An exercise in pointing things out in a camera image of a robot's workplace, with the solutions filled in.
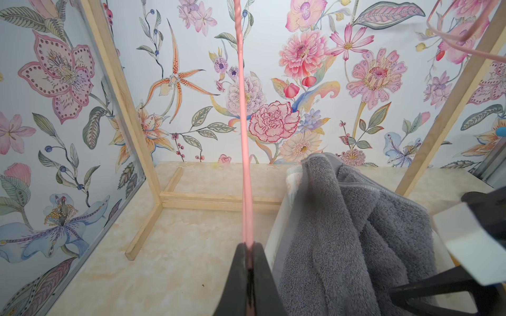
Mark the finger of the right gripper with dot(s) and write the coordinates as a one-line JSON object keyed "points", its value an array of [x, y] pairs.
{"points": [[457, 279]]}

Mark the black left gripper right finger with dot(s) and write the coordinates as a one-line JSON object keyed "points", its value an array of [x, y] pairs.
{"points": [[265, 298]]}

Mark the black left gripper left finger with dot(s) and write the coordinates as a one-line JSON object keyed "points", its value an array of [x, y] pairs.
{"points": [[234, 299]]}

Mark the grey terry towel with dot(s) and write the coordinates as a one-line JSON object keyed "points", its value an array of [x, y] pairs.
{"points": [[350, 241]]}

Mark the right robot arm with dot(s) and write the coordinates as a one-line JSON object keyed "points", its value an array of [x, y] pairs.
{"points": [[489, 209]]}

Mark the white perforated plastic basket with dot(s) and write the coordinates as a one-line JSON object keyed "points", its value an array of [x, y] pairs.
{"points": [[293, 178]]}

